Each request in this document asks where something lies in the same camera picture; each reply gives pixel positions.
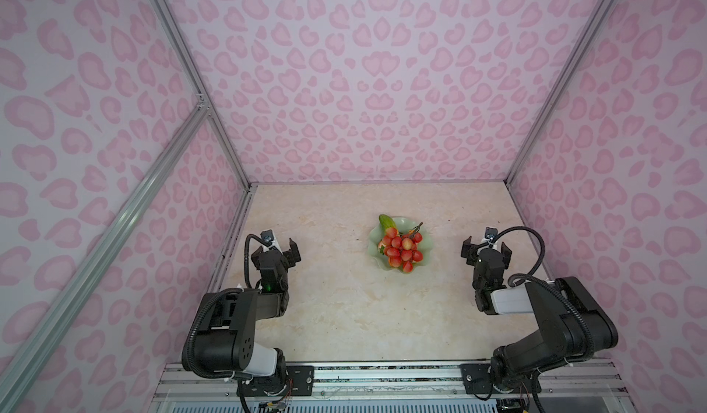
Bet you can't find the black right corrugated cable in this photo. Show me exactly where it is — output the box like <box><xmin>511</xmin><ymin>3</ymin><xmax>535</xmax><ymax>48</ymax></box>
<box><xmin>490</xmin><ymin>225</ymin><xmax>547</xmax><ymax>287</ymax></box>

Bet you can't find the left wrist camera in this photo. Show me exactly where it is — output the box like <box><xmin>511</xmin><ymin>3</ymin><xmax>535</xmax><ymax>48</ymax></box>
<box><xmin>260</xmin><ymin>230</ymin><xmax>284</xmax><ymax>252</ymax></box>

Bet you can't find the black corrugated cable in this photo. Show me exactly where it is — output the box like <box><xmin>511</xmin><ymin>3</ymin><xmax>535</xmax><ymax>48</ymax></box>
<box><xmin>490</xmin><ymin>225</ymin><xmax>547</xmax><ymax>287</ymax></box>
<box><xmin>243</xmin><ymin>232</ymin><xmax>269</xmax><ymax>290</ymax></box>

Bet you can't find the aluminium frame diagonal bar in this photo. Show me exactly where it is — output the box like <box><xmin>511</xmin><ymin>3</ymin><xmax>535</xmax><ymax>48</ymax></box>
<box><xmin>1</xmin><ymin>102</ymin><xmax>211</xmax><ymax>412</ymax></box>

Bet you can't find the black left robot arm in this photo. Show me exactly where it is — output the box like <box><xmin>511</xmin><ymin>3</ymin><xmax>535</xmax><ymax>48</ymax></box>
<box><xmin>182</xmin><ymin>232</ymin><xmax>301</xmax><ymax>396</ymax></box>

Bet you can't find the black left corrugated cable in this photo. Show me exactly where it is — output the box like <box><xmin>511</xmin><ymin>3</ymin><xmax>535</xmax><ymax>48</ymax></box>
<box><xmin>243</xmin><ymin>232</ymin><xmax>269</xmax><ymax>290</ymax></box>

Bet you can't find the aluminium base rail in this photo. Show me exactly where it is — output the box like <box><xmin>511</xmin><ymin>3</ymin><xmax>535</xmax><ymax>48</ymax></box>
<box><xmin>149</xmin><ymin>359</ymin><xmax>635</xmax><ymax>412</ymax></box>

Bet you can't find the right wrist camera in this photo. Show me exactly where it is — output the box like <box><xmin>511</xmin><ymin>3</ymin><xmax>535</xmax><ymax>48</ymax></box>
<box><xmin>483</xmin><ymin>227</ymin><xmax>499</xmax><ymax>245</ymax></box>

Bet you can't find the red yellow fake peach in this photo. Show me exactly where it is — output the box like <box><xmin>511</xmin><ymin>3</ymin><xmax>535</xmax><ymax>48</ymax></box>
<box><xmin>377</xmin><ymin>240</ymin><xmax>387</xmax><ymax>255</ymax></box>

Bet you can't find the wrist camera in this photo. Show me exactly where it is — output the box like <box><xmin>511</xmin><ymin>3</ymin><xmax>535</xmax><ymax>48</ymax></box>
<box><xmin>483</xmin><ymin>227</ymin><xmax>499</xmax><ymax>245</ymax></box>
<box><xmin>260</xmin><ymin>230</ymin><xmax>284</xmax><ymax>252</ymax></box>

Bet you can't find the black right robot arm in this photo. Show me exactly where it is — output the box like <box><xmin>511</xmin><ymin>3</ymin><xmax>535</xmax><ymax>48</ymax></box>
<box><xmin>460</xmin><ymin>238</ymin><xmax>619</xmax><ymax>400</ymax></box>

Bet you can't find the red fake grape bunch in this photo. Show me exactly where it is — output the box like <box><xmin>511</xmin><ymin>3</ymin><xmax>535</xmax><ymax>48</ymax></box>
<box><xmin>377</xmin><ymin>223</ymin><xmax>425</xmax><ymax>274</ymax></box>

